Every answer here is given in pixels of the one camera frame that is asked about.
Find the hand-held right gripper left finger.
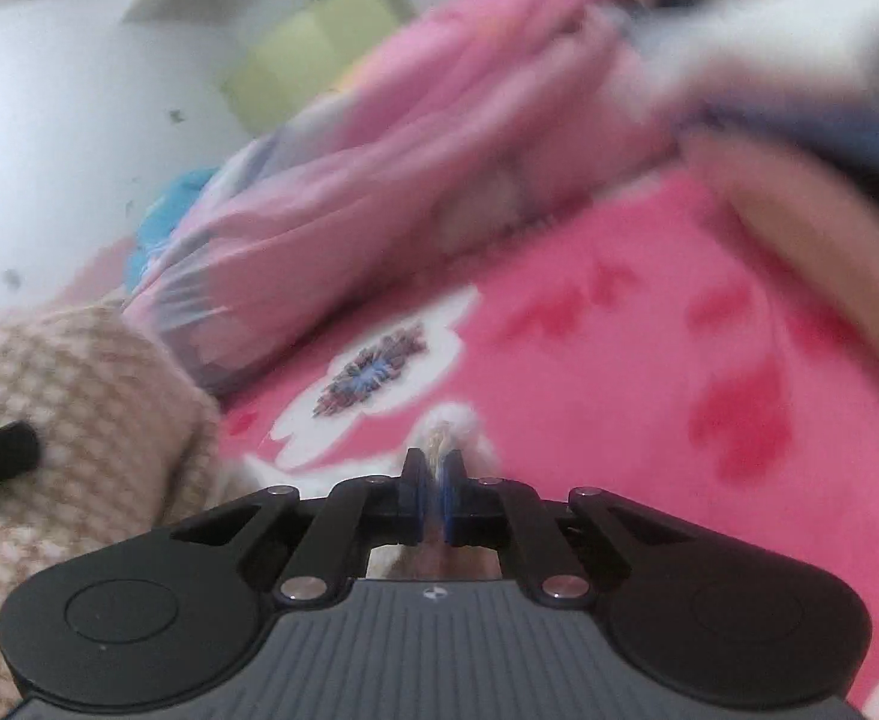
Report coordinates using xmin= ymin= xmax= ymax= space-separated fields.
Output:
xmin=169 ymin=448 xmax=434 ymax=607

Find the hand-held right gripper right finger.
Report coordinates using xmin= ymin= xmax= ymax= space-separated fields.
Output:
xmin=439 ymin=450 xmax=699 ymax=607

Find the beige white checked knit sweater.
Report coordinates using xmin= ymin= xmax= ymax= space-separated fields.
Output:
xmin=0 ymin=300 xmax=506 ymax=720

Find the pink flower print blanket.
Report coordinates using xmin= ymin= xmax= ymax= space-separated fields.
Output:
xmin=218 ymin=165 xmax=879 ymax=720

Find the teal blue quilt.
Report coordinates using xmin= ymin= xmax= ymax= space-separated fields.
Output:
xmin=122 ymin=167 xmax=221 ymax=295

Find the pink floral quilt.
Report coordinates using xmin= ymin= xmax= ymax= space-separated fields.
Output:
xmin=120 ymin=0 xmax=751 ymax=400

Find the pale pink folded garment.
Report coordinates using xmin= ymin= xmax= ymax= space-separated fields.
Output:
xmin=677 ymin=126 xmax=879 ymax=380

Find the pale yellow wardrobe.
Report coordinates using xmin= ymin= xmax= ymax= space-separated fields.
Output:
xmin=216 ymin=0 xmax=419 ymax=142

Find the light blue folded garment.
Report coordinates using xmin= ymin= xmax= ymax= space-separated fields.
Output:
xmin=677 ymin=81 xmax=879 ymax=192

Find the white folded garment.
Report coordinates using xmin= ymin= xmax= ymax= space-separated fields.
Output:
xmin=617 ymin=0 xmax=879 ymax=110

